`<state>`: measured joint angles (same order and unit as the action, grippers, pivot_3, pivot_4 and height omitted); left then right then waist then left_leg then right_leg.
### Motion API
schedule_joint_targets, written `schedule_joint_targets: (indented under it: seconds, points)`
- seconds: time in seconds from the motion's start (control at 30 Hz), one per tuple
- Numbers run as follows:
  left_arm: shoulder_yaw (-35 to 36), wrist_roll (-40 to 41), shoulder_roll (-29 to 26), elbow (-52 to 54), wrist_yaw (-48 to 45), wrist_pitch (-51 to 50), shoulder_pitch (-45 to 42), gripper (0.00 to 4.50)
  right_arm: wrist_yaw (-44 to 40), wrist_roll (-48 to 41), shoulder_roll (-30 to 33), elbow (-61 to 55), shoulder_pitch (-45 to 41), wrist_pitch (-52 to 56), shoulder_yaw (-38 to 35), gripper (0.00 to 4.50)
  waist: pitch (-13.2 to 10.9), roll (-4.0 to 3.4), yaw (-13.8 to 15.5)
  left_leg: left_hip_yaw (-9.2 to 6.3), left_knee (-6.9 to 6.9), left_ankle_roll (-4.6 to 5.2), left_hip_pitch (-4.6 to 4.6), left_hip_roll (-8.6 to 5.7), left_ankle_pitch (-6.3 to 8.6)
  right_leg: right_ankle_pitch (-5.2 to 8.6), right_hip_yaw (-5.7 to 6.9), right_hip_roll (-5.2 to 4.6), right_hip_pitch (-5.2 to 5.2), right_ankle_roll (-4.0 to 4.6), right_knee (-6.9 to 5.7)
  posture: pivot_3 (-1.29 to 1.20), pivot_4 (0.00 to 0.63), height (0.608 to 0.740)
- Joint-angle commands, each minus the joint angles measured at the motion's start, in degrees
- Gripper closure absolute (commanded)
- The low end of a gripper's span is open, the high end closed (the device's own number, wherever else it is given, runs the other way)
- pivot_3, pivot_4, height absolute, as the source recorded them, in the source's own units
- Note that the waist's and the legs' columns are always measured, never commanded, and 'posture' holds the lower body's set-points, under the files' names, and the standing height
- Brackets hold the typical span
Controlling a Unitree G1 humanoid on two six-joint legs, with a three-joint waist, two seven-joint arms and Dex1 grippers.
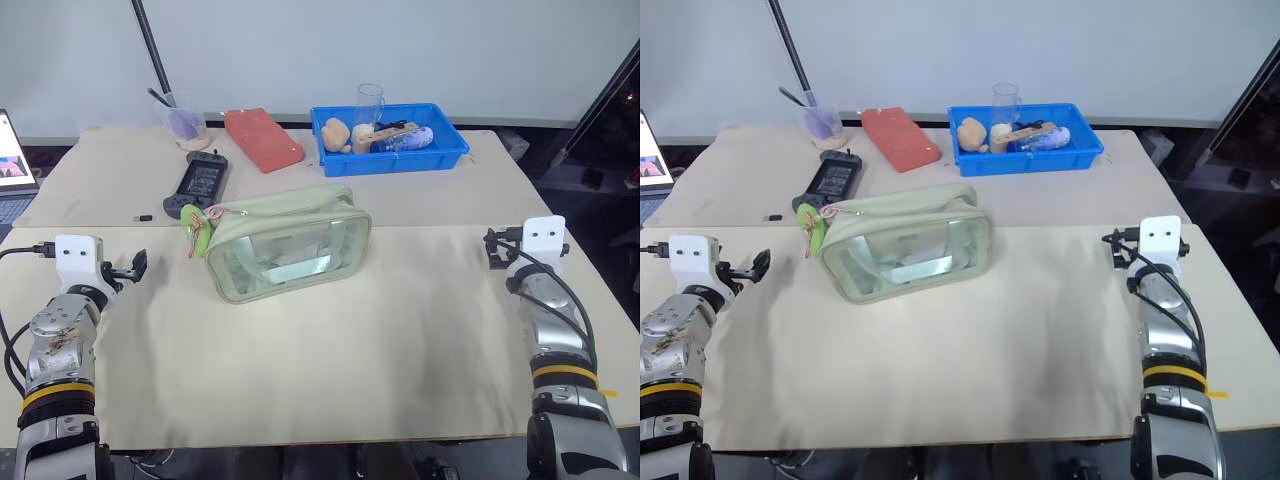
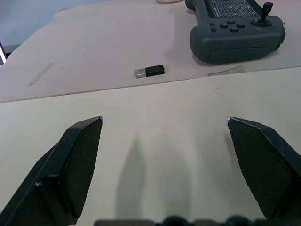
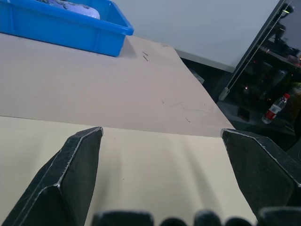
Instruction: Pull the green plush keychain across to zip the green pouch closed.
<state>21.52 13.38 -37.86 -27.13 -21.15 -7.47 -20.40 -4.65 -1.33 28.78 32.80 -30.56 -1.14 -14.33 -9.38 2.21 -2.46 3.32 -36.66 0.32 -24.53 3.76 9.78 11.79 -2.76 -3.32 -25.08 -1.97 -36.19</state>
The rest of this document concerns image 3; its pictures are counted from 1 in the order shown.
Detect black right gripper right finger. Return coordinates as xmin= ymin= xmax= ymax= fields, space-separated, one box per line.
xmin=220 ymin=128 xmax=301 ymax=217

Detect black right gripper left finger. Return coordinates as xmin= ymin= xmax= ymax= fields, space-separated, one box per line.
xmin=1 ymin=126 xmax=104 ymax=226

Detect white item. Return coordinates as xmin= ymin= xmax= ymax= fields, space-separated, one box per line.
xmin=39 ymin=0 xmax=101 ymax=20

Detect clear plastic water bottle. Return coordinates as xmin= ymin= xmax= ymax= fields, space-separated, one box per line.
xmin=261 ymin=93 xmax=291 ymax=125

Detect pink table mat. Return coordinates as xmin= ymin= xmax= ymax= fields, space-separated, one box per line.
xmin=0 ymin=32 xmax=236 ymax=138

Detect blue plastic bin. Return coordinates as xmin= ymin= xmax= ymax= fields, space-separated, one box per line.
xmin=0 ymin=0 xmax=135 ymax=57

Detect beaded blind pull chain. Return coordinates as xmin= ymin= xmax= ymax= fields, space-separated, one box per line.
xmin=218 ymin=0 xmax=288 ymax=101

